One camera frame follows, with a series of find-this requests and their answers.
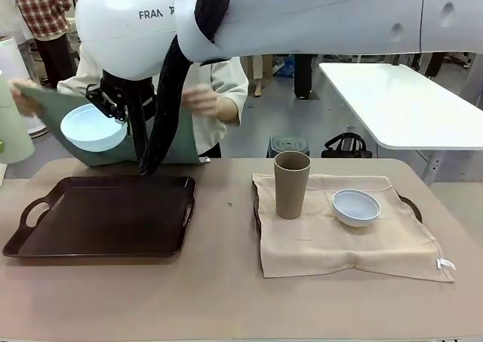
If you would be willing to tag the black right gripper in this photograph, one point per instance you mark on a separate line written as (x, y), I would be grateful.
(132, 93)

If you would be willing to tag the pale green tall cup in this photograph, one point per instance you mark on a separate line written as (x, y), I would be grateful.
(15, 130)

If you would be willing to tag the light blue bowl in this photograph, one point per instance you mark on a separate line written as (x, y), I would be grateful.
(90, 130)

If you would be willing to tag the green cloth mat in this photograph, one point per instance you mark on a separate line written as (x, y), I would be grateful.
(49, 104)

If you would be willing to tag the brown tall cup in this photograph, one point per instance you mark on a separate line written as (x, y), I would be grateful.
(290, 191)

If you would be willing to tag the white bowl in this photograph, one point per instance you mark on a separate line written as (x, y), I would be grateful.
(356, 210)

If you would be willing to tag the beige cloth mat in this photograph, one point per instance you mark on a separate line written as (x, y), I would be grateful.
(339, 247)

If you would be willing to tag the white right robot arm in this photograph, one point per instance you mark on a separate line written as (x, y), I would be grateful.
(302, 17)

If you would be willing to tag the person's left forearm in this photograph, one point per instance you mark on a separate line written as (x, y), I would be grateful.
(228, 109)

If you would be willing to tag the person's right hand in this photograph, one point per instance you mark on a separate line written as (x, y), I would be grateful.
(26, 104)

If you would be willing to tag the person's left hand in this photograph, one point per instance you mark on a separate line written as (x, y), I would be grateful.
(202, 102)

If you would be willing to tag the white cylindrical air purifier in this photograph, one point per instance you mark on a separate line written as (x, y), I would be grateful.
(15, 59)

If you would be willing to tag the bystander in red plaid shirt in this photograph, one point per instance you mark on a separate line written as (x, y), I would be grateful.
(41, 10)

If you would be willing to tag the person in cream shirt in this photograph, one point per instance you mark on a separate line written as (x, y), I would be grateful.
(226, 77)

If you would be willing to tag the bystander in beige trousers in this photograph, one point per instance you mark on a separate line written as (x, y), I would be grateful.
(257, 74)

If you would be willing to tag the blue plastic stool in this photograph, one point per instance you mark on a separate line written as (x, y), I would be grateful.
(288, 145)

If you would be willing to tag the black handbag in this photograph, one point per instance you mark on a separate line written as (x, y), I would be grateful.
(347, 147)

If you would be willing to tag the white side table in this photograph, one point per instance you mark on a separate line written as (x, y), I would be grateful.
(396, 104)

